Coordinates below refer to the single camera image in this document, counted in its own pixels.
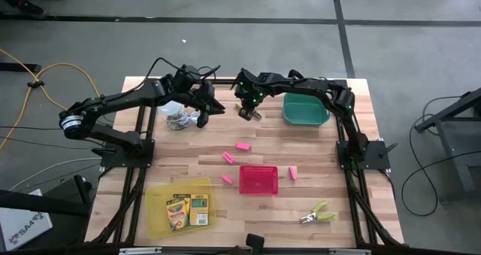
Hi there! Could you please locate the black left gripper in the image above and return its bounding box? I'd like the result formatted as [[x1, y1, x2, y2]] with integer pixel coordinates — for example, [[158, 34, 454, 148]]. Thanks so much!
[[186, 80, 228, 130]]

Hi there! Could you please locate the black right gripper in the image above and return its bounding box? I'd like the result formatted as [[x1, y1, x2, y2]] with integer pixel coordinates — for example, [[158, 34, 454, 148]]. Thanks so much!
[[237, 90, 266, 122]]

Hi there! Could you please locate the white dome lamp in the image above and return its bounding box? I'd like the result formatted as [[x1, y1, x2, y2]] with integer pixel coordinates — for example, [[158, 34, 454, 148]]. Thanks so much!
[[157, 99, 186, 132]]

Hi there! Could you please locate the green plastic bin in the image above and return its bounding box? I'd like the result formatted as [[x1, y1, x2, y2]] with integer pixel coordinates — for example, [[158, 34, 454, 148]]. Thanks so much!
[[282, 92, 332, 128]]

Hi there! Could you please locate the red plastic slotted basket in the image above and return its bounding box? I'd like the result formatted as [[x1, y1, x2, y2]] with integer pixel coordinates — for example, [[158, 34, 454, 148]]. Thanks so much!
[[238, 165, 280, 196]]

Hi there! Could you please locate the yellow translucent plastic bin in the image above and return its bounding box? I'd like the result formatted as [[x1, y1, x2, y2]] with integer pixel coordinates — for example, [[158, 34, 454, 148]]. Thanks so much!
[[144, 175, 219, 241]]

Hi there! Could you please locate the black floor bar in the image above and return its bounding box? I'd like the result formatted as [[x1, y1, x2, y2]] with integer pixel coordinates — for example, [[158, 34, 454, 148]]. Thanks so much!
[[0, 62, 43, 74]]

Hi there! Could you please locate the black equipment stand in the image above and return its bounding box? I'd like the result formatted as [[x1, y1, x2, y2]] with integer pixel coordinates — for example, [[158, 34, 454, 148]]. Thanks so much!
[[0, 173, 95, 218]]

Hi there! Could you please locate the person's shoe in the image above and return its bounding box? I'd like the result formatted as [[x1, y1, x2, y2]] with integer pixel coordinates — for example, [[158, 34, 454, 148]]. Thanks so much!
[[16, 0, 49, 21]]

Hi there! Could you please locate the dark metal stand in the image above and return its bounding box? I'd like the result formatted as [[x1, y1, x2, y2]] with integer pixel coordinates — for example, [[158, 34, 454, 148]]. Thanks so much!
[[414, 87, 481, 204]]

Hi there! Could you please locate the white printed box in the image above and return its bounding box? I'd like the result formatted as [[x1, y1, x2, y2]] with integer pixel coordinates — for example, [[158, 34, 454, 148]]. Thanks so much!
[[0, 188, 54, 253]]

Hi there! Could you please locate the white coiled cable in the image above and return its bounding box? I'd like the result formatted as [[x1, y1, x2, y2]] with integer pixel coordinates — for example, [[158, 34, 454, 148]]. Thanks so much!
[[174, 109, 202, 130]]

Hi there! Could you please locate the black aluminium table frame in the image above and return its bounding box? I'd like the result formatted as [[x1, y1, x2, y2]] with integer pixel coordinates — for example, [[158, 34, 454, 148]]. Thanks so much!
[[84, 76, 406, 248]]

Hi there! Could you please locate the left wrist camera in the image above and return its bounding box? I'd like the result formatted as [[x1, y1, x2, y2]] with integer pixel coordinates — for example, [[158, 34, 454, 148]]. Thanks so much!
[[180, 64, 203, 85]]

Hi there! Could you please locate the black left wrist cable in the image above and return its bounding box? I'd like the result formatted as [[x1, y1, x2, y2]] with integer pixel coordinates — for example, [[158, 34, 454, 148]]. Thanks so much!
[[142, 56, 223, 84]]

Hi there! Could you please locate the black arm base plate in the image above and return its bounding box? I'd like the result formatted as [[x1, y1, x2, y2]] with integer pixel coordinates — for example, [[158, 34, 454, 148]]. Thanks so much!
[[100, 138, 156, 170], [334, 139, 392, 172]]

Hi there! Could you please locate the black lever handle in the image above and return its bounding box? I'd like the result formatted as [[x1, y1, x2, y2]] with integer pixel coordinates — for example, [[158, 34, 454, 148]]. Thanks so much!
[[378, 141, 400, 159], [90, 146, 119, 157]]

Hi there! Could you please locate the black leader arm handle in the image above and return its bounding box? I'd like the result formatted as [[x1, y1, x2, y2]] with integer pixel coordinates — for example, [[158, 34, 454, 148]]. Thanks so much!
[[232, 232, 266, 255]]

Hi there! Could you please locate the silver aluminium bracket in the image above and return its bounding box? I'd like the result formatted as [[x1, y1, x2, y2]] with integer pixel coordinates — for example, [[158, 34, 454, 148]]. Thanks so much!
[[328, 247, 374, 255], [118, 247, 164, 255]]

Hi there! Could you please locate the yellow extension cord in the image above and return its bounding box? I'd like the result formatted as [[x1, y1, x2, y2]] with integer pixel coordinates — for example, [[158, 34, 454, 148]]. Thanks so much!
[[0, 47, 102, 151]]

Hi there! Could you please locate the grey floor cable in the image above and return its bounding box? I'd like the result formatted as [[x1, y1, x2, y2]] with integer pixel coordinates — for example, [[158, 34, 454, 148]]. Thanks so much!
[[8, 156, 104, 193]]

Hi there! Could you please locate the black floor cable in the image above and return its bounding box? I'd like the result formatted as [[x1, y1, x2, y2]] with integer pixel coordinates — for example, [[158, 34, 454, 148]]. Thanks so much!
[[399, 95, 481, 218], [0, 137, 104, 152], [0, 123, 65, 132]]

